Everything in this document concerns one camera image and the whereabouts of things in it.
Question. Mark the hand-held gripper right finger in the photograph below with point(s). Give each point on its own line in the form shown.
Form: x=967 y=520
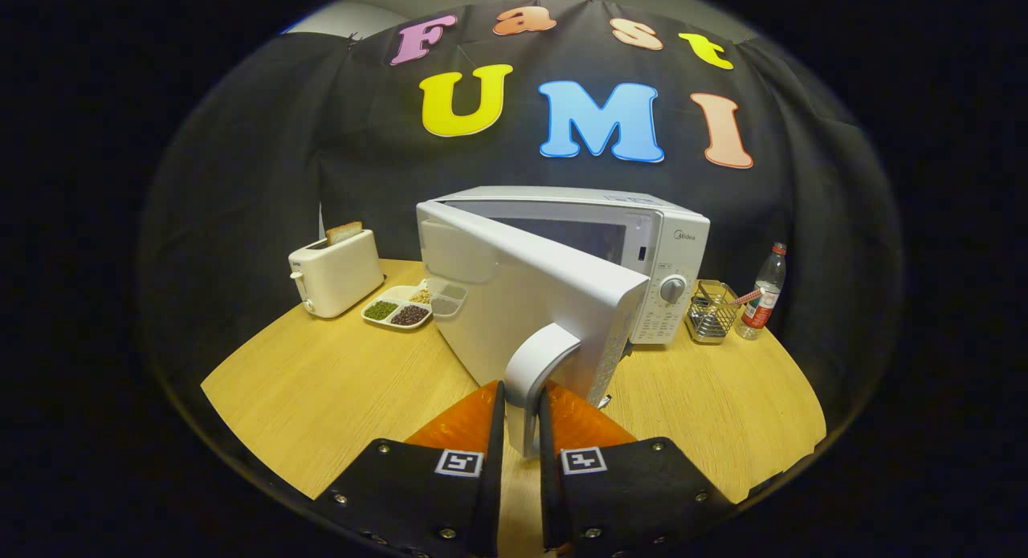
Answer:
x=548 y=470

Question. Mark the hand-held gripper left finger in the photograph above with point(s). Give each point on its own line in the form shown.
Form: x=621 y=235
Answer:
x=494 y=462

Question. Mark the white toaster oven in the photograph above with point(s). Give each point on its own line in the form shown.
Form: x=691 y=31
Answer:
x=546 y=301

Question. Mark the cream toaster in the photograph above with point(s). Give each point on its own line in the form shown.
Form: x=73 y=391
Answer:
x=337 y=277

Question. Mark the white divided dish with beans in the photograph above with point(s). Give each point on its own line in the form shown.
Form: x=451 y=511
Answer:
x=393 y=311

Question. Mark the pink striped straw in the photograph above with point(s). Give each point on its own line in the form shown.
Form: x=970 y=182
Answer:
x=747 y=296

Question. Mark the toasted bread slice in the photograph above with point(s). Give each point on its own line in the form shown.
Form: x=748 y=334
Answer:
x=344 y=233

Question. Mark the clear plastic bottle red label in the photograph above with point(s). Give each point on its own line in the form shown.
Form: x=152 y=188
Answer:
x=767 y=289

